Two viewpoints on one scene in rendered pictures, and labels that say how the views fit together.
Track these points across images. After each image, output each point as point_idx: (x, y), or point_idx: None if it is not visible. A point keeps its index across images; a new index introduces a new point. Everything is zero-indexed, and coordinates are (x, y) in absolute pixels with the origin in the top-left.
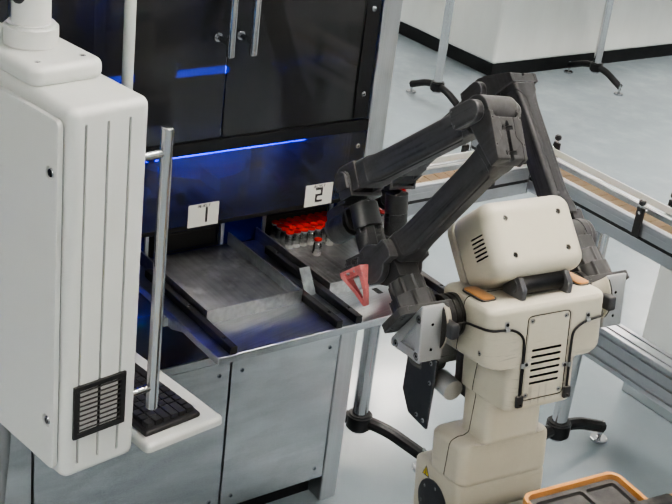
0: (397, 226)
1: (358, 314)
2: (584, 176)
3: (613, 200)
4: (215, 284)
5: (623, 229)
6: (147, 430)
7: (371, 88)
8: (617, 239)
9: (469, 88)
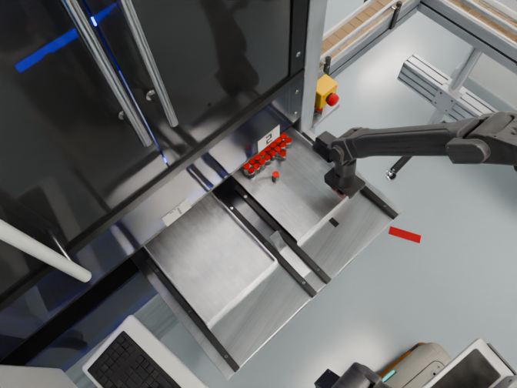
0: (348, 182)
1: (328, 279)
2: (473, 5)
3: (498, 27)
4: (205, 257)
5: (508, 57)
6: None
7: (305, 44)
8: (499, 62)
9: (462, 147)
